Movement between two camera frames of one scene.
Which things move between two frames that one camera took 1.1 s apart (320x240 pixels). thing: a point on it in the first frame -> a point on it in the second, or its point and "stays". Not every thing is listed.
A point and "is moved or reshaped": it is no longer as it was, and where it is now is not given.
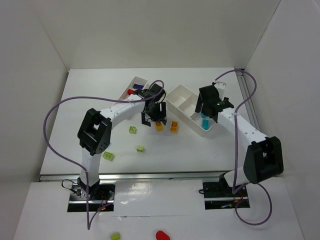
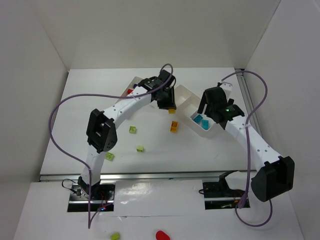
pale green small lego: [140, 148] stays
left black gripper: [154, 115] -> [166, 99]
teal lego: [203, 115] is moved or reshaped
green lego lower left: [108, 156] stays
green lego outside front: [115, 236] stays
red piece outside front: [161, 235] stays
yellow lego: [159, 126] -> [171, 111]
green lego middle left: [132, 129] stays
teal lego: [205, 124] stays
